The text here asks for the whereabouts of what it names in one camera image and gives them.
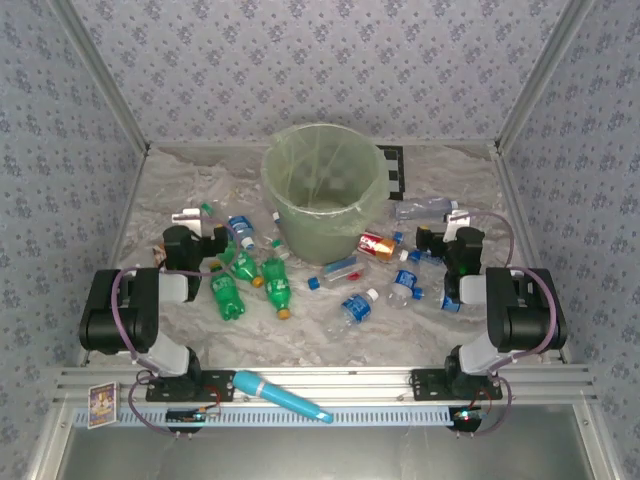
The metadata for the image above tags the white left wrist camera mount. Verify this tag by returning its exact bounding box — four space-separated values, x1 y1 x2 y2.
171 208 202 234

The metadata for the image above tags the slotted pale blue cable duct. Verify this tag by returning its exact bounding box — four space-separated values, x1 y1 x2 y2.
73 403 457 429

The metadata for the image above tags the clear bottle blue cap red label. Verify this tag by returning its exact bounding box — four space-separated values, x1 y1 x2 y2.
307 255 372 291

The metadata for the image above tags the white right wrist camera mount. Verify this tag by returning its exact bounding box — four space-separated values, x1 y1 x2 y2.
446 209 472 236

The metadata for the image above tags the green plastic bin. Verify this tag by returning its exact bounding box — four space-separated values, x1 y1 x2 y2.
276 207 362 266

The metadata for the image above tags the blue-label water bottle blue cap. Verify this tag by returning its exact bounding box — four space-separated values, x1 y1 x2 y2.
412 288 462 314

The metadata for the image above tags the colourful printed card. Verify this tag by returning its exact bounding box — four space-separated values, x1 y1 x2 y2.
87 381 119 430

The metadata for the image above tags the green soda bottle orange cap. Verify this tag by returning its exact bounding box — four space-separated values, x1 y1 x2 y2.
208 261 247 321
217 242 265 290
260 257 294 321

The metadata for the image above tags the aluminium front rail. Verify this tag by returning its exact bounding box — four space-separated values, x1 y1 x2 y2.
49 364 599 407

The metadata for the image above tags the large clear bottle white cap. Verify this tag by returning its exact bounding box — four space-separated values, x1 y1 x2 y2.
393 196 460 222

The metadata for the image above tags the left circuit board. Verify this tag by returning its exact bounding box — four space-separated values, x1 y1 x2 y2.
165 407 222 425

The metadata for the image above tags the light blue plastic marker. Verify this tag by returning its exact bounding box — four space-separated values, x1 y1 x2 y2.
232 370 335 425

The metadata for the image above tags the aluminium frame post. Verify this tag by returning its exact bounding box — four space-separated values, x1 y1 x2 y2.
49 0 151 154
494 0 596 151

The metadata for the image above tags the blue-label water bottle white cap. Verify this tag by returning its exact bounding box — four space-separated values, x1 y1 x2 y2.
227 214 257 251
388 267 420 307
324 287 381 342

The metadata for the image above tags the aluminium right frame post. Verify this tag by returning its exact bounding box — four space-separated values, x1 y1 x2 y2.
494 0 596 151

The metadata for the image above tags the aluminium left frame post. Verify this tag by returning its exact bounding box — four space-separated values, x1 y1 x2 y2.
49 0 151 154

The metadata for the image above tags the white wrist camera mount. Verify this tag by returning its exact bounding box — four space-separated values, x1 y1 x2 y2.
446 209 472 236
171 208 202 234

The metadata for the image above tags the black white checkerboard card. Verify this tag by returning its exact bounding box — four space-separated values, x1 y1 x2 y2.
374 144 406 202

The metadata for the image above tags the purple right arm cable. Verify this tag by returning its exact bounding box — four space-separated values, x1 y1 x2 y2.
457 210 557 439

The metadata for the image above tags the right circuit board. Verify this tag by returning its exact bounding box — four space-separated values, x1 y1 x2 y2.
451 406 489 425

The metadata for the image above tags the red orange drink can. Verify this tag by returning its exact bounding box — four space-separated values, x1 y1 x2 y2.
357 231 398 262

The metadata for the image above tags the grey metal shelf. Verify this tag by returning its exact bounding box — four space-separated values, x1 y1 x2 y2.
54 424 599 480

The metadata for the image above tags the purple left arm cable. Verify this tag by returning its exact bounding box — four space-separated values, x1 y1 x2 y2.
110 217 240 439

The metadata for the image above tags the green trash bin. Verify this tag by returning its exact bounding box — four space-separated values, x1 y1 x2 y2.
260 123 389 240

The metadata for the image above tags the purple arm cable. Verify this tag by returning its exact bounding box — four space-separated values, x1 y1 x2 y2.
110 217 240 439
457 210 557 439

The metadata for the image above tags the circuit board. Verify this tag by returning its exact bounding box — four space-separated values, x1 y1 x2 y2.
165 407 222 425
451 406 489 425

